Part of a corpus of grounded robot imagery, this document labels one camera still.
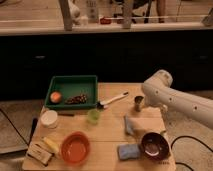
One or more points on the blue sponge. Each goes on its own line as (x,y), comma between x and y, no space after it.
(128,151)

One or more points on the red object on counter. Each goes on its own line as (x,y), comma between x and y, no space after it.
(105,21)

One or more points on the white round container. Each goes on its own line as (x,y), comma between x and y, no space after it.
(49,119)

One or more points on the dark grey metal cup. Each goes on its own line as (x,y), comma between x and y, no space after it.
(138,103)

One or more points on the wooden block box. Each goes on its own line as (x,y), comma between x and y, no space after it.
(40,154)

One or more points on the light green plastic cup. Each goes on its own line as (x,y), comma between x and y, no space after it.
(93,116)

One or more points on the green plastic tray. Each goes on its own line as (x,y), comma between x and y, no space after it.
(72,86)

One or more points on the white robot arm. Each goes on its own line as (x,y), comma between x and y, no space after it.
(157,90)

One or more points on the orange plastic bowl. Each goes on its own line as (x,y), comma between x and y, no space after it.
(75,149)

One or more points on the dark brown bowl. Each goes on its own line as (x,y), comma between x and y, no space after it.
(154,146)

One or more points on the red yellow apple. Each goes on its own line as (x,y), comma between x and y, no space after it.
(55,97)

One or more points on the black marker pen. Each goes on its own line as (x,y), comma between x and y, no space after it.
(62,114)

